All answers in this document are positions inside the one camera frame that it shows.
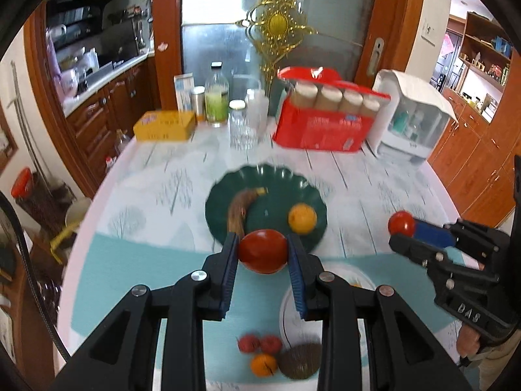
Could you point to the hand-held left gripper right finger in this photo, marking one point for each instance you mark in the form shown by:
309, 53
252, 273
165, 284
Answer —
296, 277

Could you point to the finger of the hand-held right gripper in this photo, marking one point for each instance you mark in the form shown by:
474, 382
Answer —
411, 246
431, 232

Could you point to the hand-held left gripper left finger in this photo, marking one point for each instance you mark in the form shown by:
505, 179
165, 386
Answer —
230, 277

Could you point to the small red tomato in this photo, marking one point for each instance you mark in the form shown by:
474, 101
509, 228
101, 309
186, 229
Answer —
401, 223

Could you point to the large red tomato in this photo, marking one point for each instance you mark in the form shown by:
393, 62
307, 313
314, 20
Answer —
262, 252

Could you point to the white plate with leaf print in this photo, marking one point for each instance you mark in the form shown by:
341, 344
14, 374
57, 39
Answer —
305, 334

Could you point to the red cherry tomato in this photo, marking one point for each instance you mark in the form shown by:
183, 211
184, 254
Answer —
271, 344
248, 343

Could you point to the brown rough round fruit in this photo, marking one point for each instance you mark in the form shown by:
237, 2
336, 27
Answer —
299, 360

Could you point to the dark green scalloped plate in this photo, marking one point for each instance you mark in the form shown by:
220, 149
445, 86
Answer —
276, 193

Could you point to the person's right hand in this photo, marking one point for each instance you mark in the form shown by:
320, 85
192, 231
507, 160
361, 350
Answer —
468, 342

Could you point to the large yellow orange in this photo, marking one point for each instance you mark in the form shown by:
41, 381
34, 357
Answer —
302, 218

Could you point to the beige clothing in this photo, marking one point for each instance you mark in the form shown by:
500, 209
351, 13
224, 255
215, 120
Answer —
502, 360

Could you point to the brown overripe banana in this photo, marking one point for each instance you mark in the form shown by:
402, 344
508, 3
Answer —
236, 211

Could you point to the tree print tablecloth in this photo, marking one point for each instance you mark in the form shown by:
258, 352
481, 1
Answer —
366, 179

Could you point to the wooden sideboard cabinet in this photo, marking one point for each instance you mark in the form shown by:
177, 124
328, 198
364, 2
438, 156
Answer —
480, 163

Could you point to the teal striped placemat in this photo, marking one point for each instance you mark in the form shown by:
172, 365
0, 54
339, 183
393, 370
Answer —
134, 260

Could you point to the jar with white lid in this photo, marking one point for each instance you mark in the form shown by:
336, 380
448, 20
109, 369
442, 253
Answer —
330, 98
352, 104
305, 95
370, 108

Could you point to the white cabinet with clear door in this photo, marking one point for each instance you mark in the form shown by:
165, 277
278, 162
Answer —
407, 89

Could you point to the red gift package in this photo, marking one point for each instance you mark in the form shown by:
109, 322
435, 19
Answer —
321, 128

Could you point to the ribbed glass jar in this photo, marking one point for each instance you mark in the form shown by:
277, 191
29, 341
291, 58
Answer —
243, 128

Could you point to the yellow cardboard box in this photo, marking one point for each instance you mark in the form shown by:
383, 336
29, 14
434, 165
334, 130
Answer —
165, 126

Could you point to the small bottle with red cap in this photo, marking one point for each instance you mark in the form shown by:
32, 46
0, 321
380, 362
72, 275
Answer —
110, 165

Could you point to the white bucket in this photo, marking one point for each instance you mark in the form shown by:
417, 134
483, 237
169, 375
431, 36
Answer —
77, 211

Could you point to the yellow dustpan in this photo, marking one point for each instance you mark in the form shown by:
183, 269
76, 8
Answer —
63, 238

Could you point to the oil bottle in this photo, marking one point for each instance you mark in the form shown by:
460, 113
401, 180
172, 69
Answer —
122, 142

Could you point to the clear plastic bottle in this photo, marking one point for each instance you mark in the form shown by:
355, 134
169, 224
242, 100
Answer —
260, 106

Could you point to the bottle of green juice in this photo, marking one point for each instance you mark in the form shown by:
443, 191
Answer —
216, 99

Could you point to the metal can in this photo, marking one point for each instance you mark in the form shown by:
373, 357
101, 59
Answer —
198, 102

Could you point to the wooden shelf unit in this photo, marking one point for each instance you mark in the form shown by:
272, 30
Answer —
484, 53

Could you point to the white and blue carton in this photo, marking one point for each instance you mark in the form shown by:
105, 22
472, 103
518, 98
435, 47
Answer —
184, 91

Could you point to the wooden kitchen cabinets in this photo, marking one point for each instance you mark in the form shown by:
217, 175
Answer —
118, 97

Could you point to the red lidded bin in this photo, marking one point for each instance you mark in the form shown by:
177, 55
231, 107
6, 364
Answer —
22, 181

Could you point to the frosted glass door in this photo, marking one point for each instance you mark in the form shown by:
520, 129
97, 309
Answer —
211, 40

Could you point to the gold ornament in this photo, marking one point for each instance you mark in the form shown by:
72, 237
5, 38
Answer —
276, 24

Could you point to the white wall switch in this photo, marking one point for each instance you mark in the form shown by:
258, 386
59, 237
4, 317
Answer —
428, 28

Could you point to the wooden picture frame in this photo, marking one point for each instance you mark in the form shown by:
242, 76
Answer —
7, 142

